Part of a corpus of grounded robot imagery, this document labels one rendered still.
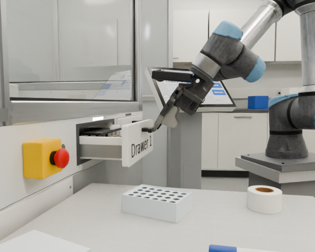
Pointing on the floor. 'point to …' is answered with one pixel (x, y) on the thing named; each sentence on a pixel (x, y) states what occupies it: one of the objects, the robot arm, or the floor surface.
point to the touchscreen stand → (186, 152)
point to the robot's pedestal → (287, 180)
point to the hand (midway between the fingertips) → (156, 124)
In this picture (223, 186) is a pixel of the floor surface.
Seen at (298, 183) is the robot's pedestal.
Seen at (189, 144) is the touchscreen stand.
